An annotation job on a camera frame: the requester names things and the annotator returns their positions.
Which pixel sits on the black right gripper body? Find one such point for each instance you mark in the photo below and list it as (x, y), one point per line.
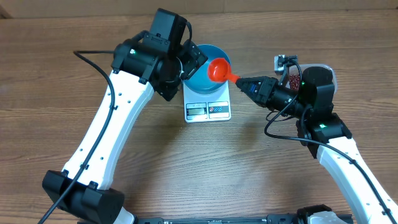
(272, 97)

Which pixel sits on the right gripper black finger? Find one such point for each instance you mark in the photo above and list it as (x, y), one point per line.
(252, 83)
(251, 94)

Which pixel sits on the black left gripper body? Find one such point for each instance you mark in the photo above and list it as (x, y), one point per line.
(189, 63)

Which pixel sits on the red measuring scoop blue handle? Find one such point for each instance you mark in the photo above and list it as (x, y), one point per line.
(219, 70)

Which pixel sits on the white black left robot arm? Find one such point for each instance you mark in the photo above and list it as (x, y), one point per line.
(157, 60)

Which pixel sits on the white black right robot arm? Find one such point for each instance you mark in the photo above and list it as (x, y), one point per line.
(327, 137)

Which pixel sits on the teal plastic bowl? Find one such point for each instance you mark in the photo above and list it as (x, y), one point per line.
(200, 81)

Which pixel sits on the white digital kitchen scale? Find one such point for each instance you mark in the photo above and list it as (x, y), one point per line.
(200, 108)

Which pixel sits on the red adzuki beans in container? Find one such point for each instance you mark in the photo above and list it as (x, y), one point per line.
(294, 81)

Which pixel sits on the clear plastic food container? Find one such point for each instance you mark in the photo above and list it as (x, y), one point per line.
(321, 71)

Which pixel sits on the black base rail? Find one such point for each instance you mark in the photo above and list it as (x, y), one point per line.
(312, 214)

